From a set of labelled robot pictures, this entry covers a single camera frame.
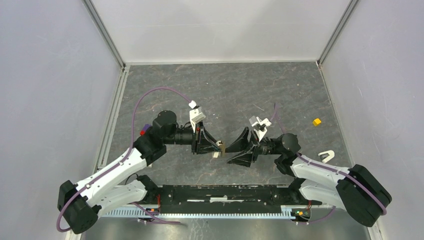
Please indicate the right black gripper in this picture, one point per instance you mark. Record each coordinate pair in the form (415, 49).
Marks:
(251, 148)

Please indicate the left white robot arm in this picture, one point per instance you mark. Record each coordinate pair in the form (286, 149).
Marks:
(81, 204)

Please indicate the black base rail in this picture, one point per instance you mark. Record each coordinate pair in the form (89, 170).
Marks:
(224, 199)

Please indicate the yellow cube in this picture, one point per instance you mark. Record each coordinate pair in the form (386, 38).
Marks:
(316, 122)

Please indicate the white plastic hook piece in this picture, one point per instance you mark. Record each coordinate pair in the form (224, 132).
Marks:
(326, 156)

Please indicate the purple and red block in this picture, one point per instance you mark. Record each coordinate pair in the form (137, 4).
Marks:
(144, 129)

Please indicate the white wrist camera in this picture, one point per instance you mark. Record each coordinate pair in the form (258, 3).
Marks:
(259, 126)
(196, 114)

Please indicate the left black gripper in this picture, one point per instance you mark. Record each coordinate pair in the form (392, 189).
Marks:
(197, 140)

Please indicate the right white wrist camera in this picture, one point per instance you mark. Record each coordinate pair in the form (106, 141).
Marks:
(259, 126)

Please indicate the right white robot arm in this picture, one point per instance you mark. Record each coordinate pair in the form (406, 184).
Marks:
(352, 189)

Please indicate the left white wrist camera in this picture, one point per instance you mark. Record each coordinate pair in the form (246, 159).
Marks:
(196, 114)

